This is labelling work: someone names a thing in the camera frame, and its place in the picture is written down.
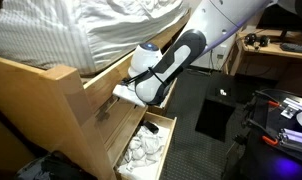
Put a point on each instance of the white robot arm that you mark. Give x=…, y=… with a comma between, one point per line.
x=212, y=23

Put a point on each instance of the black object in drawer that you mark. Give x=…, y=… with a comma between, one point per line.
x=151, y=127

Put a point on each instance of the white crumpled clothes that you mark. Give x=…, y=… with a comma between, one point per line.
x=145, y=148

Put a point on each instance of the black box on floor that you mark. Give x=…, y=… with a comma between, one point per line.
x=219, y=104

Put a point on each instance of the white mattress with sheet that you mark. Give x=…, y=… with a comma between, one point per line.
x=88, y=35

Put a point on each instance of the black headphones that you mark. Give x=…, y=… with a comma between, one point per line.
x=252, y=38

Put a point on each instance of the wooden desk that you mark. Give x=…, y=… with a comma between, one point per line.
x=271, y=63

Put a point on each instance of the dark bag on floor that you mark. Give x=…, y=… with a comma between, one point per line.
x=53, y=166

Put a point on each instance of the black computer monitor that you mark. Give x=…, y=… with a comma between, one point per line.
x=277, y=18

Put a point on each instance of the black keyboard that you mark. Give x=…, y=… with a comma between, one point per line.
x=290, y=47

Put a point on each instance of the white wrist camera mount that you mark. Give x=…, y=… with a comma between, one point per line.
x=127, y=93

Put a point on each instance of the wooden bed frame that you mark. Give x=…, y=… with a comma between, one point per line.
x=57, y=109

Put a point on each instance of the orange handled clamp upper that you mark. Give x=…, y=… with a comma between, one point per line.
x=271, y=100

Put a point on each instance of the orange handled clamp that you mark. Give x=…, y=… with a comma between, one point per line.
x=271, y=100
x=266, y=136

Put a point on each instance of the orange handled clamp lower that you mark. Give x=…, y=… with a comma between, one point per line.
x=266, y=136

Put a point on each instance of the aluminium rail bracket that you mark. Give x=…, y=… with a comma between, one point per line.
x=292, y=139

